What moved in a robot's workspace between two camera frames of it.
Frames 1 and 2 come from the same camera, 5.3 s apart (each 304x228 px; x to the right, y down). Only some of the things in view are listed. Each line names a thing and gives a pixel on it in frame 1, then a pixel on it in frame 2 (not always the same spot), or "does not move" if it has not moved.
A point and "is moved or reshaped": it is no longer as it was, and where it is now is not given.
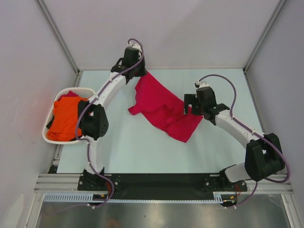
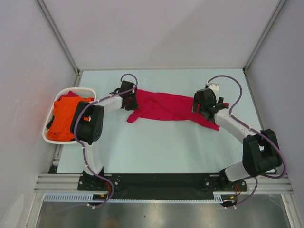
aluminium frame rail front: x=68 y=182 does not move
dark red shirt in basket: x=70 y=94 does not move
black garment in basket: x=48 y=126 does not move
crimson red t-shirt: x=164 y=108 is moved or reshaped
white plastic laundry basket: x=84 y=93 does not move
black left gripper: x=143 y=71 to x=135 y=105
